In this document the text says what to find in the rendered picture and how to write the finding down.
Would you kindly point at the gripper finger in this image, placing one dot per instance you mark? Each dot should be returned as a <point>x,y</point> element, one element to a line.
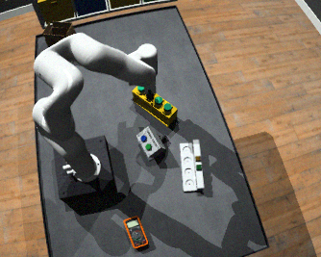
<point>151,95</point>

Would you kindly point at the white button panel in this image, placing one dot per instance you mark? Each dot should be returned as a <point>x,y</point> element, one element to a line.
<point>151,143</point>

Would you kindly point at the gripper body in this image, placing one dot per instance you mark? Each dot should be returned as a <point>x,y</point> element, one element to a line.
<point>151,87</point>

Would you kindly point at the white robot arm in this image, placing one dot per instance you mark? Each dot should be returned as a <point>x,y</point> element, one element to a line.
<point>52,66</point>

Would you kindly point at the orange digital multimeter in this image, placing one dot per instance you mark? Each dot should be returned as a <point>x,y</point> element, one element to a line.
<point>136,232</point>

